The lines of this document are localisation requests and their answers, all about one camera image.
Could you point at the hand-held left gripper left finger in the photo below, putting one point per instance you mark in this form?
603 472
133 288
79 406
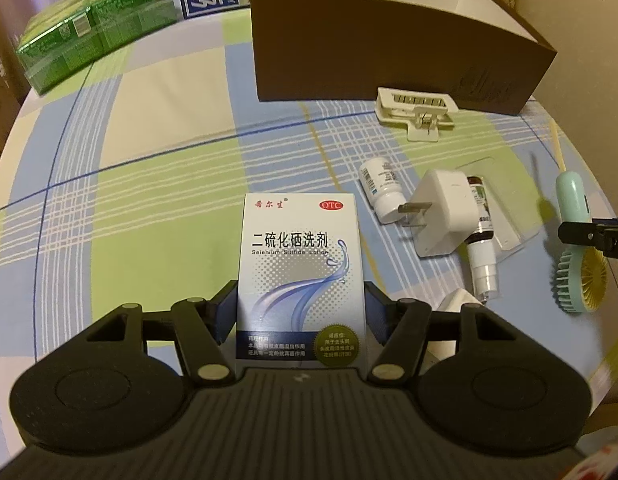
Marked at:
225 310

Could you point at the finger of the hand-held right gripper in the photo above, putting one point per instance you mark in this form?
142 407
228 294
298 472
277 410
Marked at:
611 221
579 234

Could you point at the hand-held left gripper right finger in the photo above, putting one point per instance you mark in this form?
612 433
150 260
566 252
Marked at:
375 310

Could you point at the mint green handheld fan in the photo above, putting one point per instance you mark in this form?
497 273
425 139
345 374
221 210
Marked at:
571 200

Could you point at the clear plastic box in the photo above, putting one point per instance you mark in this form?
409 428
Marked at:
511 210

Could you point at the white medicine box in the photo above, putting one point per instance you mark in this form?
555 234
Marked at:
299 270

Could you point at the small white object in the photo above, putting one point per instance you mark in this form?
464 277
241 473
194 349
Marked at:
461 300

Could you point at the cream stick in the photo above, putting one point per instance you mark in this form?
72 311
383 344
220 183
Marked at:
558 147

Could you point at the brown glass spray bottle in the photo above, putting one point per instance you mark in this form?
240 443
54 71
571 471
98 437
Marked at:
481 240

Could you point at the white pill bottle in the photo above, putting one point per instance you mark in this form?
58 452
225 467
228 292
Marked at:
384 192

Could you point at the white power adapter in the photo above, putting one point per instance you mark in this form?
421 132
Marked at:
446 210

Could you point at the brown cardboard box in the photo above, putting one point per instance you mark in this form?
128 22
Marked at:
389 55

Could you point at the checked bed sheet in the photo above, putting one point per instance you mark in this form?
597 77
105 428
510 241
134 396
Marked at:
164 185

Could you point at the white plastic clip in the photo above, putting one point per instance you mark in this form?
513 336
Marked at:
414 107

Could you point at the red patterned object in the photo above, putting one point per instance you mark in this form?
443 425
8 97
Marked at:
604 470

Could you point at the green carton pack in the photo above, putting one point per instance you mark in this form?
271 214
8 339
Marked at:
89 30

